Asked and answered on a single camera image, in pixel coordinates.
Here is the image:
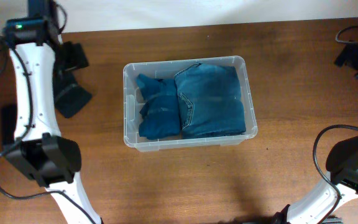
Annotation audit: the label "black garment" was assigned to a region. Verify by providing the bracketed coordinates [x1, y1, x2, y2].
[53, 72, 92, 118]
[0, 104, 17, 147]

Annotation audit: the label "teal blue garment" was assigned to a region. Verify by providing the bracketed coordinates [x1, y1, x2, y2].
[136, 74, 181, 140]

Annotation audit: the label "dark blue jeans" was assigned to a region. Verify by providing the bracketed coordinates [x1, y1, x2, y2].
[174, 63, 246, 139]

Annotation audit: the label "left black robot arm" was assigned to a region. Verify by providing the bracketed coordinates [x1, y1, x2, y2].
[1, 1, 102, 223]

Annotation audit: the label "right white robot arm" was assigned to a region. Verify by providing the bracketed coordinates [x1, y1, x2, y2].
[274, 124, 358, 224]

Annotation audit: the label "clear plastic storage bin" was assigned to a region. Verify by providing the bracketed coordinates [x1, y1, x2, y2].
[123, 55, 258, 152]

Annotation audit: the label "left black cable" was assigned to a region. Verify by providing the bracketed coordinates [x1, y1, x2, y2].
[0, 1, 98, 224]

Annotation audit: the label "black cable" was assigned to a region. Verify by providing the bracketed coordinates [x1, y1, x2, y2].
[311, 25, 358, 224]
[0, 1, 98, 224]

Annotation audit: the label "right black cable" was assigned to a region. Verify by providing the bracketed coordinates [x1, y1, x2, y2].
[311, 25, 358, 224]

